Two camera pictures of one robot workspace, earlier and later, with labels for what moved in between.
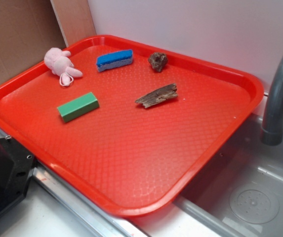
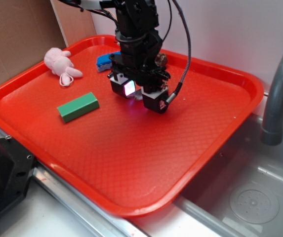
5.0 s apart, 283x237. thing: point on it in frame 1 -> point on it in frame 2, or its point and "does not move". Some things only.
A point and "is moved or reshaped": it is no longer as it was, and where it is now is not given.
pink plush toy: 59,61 does not move
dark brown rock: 157,60 does not move
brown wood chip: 165,93 is moved or reshaped
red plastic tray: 132,125 does not move
